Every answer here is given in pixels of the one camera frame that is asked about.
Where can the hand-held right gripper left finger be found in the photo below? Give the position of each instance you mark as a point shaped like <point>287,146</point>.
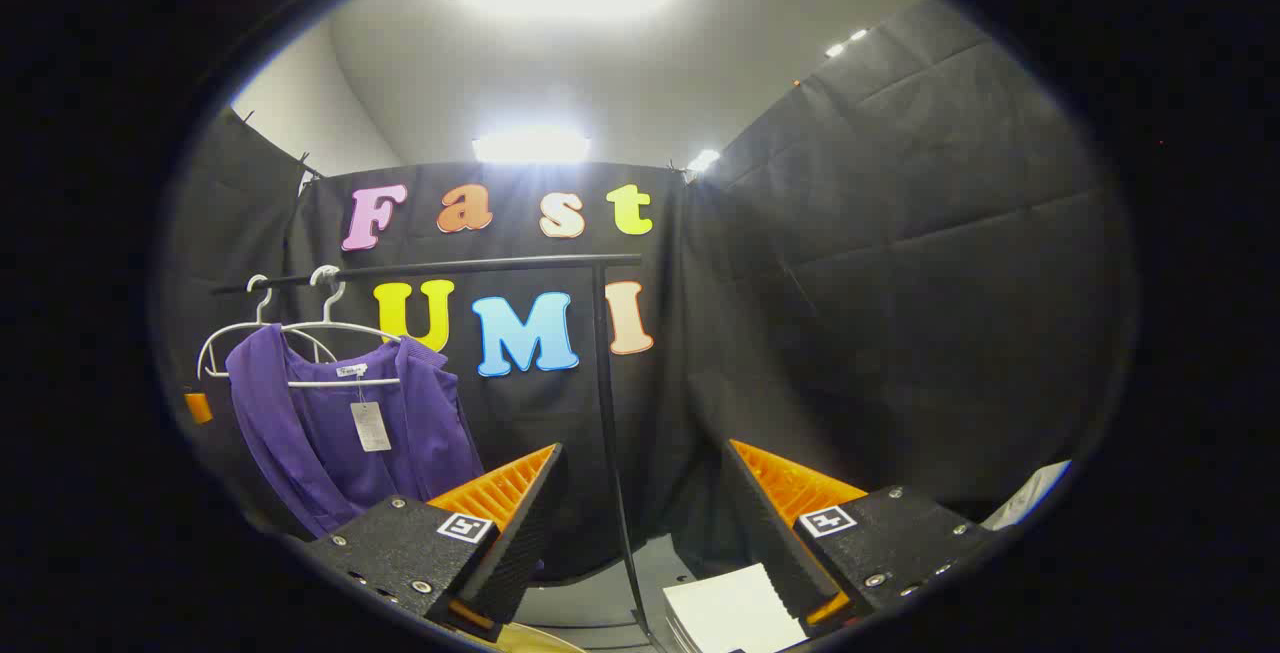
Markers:
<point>520,543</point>

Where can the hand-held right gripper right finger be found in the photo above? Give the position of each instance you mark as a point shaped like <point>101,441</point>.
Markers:
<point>775,543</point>

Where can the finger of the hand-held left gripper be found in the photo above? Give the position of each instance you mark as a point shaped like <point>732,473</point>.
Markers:
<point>198,408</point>

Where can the beige laundry hamper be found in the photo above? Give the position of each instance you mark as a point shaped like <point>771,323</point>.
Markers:
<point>545,641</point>

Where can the purple knit cardigan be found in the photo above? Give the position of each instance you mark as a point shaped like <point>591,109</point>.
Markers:
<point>300,433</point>

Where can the large white clothes hanger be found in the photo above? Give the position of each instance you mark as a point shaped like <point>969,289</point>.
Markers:
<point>320,384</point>

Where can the small white clothes hanger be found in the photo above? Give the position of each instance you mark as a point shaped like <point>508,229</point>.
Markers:
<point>262,305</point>

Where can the black clothes rack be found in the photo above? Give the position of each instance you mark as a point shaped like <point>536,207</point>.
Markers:
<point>605,383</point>

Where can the white box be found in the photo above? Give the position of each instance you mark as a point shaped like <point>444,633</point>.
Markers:
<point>730,613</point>

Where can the white paper sheet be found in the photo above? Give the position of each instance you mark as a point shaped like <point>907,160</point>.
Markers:
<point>1030,495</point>

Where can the black backdrop cloth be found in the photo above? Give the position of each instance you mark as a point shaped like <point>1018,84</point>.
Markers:
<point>900,283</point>

